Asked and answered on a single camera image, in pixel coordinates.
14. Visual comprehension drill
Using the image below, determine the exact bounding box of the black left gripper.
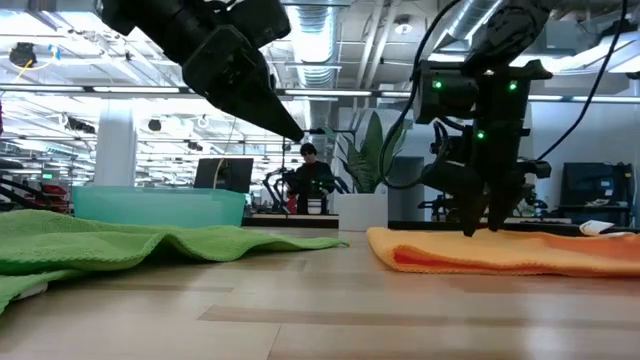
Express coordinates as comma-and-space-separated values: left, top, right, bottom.
99, 0, 306, 144

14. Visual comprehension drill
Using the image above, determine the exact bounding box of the person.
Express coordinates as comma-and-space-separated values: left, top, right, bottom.
286, 142, 337, 216

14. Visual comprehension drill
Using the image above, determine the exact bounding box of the orange microfiber towel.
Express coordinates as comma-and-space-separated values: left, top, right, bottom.
366, 226, 640, 279

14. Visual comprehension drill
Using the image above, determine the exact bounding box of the white crumpled paper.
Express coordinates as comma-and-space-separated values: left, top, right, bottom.
579, 219, 635, 238

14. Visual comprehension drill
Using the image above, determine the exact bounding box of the large green leafy plant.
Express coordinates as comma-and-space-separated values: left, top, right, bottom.
323, 110, 414, 195

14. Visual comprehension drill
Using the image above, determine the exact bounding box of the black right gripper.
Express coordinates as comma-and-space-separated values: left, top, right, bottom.
419, 121, 552, 239

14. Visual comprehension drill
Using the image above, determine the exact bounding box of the white square planter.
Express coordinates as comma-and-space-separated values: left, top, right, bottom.
338, 193, 389, 232

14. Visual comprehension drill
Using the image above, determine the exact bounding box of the white round pillar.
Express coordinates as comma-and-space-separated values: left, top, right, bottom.
93, 97, 139, 188

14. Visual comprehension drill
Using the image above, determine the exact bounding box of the long ceiling light bar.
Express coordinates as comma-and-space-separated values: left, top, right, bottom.
0, 84, 640, 104

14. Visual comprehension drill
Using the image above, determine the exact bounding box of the black ceiling cable reel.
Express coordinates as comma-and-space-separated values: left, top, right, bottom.
8, 42, 38, 69

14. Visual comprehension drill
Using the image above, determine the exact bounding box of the green microfiber towel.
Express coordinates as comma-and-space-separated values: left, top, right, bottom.
0, 208, 349, 316

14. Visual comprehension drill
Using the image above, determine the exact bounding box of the silver ventilation duct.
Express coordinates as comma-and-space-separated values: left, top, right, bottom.
286, 3, 347, 89

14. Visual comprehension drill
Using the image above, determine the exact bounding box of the teal plastic basket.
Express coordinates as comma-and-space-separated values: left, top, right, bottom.
71, 185, 248, 229

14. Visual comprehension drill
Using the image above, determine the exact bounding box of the black computer monitor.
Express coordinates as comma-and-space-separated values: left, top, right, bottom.
193, 157, 255, 195

